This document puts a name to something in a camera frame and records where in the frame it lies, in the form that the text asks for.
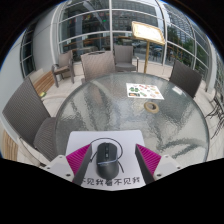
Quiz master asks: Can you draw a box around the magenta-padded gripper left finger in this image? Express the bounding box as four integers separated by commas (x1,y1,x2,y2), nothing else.
43,143,94,187

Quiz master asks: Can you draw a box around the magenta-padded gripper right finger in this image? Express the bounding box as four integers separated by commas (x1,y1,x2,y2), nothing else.
134,143,183,185

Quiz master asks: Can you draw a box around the black computer mouse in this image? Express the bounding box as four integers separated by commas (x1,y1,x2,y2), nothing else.
95,142,122,180

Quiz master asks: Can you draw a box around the white printed mouse pad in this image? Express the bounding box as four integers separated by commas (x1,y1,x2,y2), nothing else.
65,129,147,192

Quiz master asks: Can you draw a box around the laminated picture menu card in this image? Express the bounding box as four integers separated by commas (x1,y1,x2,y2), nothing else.
125,82,165,101

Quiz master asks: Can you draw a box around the brown wicker chair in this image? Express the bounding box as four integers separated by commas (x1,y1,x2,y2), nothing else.
79,50,118,83
1,77,59,164
50,49,75,88
113,44,140,73
168,59,203,99

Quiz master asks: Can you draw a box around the wooden slatted bench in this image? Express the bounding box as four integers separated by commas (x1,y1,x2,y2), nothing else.
0,128,19,161
29,69,56,98

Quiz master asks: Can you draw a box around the green-top metal patio table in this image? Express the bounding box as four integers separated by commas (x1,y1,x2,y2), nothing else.
204,88,224,139

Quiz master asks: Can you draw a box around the gold menu display stand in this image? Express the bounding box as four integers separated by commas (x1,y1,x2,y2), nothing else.
130,20,167,74

